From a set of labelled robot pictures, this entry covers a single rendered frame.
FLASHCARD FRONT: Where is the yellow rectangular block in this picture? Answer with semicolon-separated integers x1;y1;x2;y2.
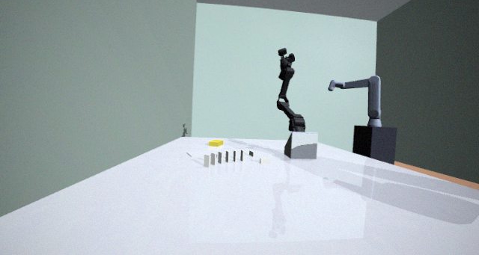
209;140;223;147

